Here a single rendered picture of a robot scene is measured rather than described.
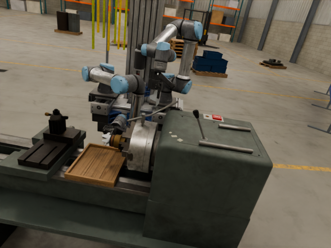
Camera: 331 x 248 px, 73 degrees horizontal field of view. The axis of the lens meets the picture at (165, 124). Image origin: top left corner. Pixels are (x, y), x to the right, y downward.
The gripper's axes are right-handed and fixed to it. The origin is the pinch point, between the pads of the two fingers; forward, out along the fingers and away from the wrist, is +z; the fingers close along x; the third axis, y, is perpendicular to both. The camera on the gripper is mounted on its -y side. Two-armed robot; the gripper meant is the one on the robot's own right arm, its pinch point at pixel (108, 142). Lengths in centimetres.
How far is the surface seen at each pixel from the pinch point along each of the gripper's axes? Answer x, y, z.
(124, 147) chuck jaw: 2.5, -11.9, 6.2
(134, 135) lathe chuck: 12.2, -16.8, 6.3
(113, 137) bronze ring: 3.1, -2.3, -1.4
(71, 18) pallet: -30, 589, -1095
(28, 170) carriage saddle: -15.8, 39.4, 20.1
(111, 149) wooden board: -19.4, 4.5, -19.7
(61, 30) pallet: -93, 634, -1078
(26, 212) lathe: -54, 47, 18
